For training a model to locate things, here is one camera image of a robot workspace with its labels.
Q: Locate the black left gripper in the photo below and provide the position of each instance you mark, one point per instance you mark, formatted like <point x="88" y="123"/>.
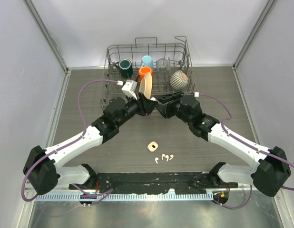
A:
<point x="144" y="109"/>

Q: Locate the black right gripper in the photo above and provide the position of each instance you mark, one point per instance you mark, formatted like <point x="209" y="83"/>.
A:
<point x="166" y="110"/>

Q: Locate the white earbud charging case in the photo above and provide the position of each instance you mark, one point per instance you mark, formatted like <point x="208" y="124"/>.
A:
<point x="154" y="100"/>

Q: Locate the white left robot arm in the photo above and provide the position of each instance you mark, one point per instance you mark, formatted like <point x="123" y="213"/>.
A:
<point x="45" y="168"/>

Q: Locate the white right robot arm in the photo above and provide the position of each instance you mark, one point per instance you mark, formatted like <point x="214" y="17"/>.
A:
<point x="267" y="169"/>

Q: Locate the pink earbud charging case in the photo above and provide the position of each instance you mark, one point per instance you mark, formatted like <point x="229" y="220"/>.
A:
<point x="152" y="146"/>

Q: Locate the beige plate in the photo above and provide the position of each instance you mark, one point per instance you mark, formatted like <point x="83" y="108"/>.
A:
<point x="146" y="85"/>

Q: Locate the striped ceramic bowl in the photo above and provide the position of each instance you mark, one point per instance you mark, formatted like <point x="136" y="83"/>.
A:
<point x="178" y="80"/>

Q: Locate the clear glass cup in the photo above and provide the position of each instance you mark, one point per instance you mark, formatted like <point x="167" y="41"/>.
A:
<point x="163" y="67"/>

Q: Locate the orange mug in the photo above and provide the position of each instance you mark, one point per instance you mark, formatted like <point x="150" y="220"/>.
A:
<point x="142" y="72"/>

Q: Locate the dark green mug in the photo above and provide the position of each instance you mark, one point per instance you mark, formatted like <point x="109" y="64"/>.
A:
<point x="125" y="68"/>

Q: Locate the light blue mug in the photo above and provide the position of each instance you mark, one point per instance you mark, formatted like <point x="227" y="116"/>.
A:
<point x="147" y="61"/>

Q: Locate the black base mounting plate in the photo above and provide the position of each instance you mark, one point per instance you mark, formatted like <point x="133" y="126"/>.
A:
<point x="157" y="182"/>

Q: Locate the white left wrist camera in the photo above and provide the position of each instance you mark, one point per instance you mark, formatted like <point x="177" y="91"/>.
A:
<point x="128" y="89"/>

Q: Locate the grey wire dish rack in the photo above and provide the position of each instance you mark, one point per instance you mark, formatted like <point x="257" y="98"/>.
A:
<point x="176" y="53"/>

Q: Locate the white slotted cable duct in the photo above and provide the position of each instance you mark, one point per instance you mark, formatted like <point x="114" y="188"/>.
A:
<point x="170" y="196"/>

